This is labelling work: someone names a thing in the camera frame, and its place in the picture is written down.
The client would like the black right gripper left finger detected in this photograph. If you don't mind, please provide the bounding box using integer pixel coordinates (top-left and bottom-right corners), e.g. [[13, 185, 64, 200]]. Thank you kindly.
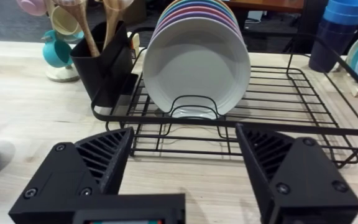
[[8, 126, 135, 216]]

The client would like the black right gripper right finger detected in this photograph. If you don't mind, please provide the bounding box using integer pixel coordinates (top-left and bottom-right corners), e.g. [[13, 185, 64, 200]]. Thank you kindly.
[[235, 123, 358, 224]]

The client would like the cup stand with white base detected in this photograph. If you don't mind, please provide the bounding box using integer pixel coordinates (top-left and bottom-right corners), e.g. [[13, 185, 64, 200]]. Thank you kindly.
[[44, 0, 81, 83]]

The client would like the teal cup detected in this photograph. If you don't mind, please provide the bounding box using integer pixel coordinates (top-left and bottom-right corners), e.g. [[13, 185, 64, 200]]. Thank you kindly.
[[42, 30, 75, 69]]

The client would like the navy cup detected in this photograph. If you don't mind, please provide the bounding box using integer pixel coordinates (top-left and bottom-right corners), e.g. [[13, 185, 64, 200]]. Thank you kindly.
[[308, 27, 357, 73], [318, 19, 358, 35]]

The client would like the cream cup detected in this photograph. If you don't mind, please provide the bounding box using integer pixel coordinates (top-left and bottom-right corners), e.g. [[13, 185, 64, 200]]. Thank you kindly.
[[50, 5, 84, 36]]

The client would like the bright blue cup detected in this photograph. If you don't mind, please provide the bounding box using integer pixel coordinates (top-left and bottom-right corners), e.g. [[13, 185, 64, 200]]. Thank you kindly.
[[323, 7, 358, 26], [327, 0, 358, 15]]

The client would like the pink cup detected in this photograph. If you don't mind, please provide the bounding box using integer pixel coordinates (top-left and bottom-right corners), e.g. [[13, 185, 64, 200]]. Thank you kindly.
[[16, 0, 48, 17]]

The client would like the black cutlery holder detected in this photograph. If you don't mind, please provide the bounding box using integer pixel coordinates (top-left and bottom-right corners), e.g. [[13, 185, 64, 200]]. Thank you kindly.
[[70, 21, 139, 108]]

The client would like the grey plate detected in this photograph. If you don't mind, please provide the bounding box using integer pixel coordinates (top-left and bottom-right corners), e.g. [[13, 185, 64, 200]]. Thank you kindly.
[[142, 17, 252, 120]]

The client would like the brown wooden table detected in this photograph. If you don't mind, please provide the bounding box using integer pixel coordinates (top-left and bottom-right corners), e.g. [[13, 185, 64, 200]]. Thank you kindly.
[[225, 0, 306, 14]]

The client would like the purple plate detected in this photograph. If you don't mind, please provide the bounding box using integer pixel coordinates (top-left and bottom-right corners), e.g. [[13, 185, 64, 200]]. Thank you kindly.
[[150, 11, 246, 43]]

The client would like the pink plate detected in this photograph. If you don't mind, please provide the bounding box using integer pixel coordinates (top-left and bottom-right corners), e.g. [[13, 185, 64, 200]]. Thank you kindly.
[[154, 6, 242, 35]]

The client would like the black wire dish rack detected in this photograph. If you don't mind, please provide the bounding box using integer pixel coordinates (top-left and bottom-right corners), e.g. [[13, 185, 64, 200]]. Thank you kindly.
[[91, 27, 358, 169]]

